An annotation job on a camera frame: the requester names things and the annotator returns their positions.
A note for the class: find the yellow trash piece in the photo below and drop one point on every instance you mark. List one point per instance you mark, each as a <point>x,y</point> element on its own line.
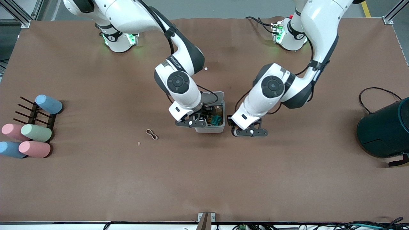
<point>210,121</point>

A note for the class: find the beige rubber band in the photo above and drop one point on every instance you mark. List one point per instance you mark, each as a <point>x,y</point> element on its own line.
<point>151,134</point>

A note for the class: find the grey small parts box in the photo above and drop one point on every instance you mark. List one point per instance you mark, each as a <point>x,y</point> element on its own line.
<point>209,129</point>

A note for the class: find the dark wooden cup rack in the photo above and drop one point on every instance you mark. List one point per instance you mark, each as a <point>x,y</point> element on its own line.
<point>33,111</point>

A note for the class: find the brown trash piece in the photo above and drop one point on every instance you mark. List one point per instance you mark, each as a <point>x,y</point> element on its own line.
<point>219,110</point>

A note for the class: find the blue plastic cup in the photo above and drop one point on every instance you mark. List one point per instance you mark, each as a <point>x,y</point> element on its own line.
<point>11,149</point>
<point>48,104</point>

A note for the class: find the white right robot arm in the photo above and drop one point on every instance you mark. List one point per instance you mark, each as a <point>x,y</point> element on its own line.
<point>127,12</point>

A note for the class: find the mint green plastic cup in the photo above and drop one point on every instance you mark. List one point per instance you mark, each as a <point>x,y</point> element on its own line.
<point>35,132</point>

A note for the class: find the pink plastic cup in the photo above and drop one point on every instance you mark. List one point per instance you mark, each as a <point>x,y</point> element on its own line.
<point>11,131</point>

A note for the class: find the pink foam cylinder front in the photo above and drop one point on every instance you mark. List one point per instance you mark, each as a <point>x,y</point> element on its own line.
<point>33,149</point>

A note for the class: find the metal table edge bracket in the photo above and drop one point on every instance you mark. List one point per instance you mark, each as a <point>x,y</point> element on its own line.
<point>206,220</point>

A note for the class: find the aluminium frame post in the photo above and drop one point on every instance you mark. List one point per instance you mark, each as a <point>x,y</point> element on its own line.
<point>25,24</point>
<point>387,20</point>

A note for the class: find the large dark teal bin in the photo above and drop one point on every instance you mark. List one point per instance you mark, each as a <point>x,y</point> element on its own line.
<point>383,131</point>

